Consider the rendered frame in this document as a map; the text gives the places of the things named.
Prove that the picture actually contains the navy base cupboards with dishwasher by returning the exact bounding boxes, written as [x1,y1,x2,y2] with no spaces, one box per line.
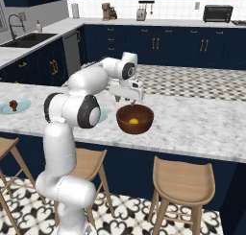
[76,23,246,71]

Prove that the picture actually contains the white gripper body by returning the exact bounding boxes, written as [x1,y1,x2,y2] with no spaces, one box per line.
[108,82,145,103]

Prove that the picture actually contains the white soap dispenser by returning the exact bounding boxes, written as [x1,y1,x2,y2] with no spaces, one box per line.
[35,19,43,34]

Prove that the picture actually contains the white paper towel roll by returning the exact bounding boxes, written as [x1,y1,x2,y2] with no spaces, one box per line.
[70,2,81,20]

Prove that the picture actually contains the black toaster oven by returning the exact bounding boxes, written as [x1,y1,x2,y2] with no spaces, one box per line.
[202,4,234,24]

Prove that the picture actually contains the navy island cabinet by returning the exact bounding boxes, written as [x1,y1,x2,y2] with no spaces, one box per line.
[0,130,246,235]

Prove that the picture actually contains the silver toaster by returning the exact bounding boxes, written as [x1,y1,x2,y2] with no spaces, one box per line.
[135,8,148,22]

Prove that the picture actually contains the light blue plate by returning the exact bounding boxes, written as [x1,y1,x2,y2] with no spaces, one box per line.
[0,98,33,115]
[98,106,110,123]

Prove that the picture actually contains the brown wooden bowl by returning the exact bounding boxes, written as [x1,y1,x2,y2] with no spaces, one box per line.
[115,104,156,135]

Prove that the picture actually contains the brown chicken drumstick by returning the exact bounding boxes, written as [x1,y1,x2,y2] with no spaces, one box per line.
[9,99,19,113]

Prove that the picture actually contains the dark knife block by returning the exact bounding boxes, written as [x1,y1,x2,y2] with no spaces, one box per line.
[110,6,118,21]

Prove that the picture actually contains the black rail with hanging tools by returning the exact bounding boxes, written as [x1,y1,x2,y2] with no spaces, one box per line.
[137,0,156,15]

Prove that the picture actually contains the dark curved tap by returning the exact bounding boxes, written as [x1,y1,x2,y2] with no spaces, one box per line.
[7,13,27,40]

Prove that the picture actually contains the navy base cupboards under sink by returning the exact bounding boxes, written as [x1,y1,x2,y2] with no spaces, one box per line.
[0,36,69,87]

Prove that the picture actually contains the black hob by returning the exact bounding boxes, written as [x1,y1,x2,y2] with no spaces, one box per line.
[231,19,246,27]

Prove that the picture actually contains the grey dishwasher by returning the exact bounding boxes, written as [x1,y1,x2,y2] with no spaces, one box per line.
[61,30,83,78]

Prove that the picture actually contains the wooden bar stool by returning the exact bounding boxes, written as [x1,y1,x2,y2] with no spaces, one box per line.
[146,155,216,235]
[0,136,37,235]
[53,148,115,229]

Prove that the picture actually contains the dark sink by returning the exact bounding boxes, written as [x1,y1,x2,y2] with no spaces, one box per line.
[0,33,59,49]

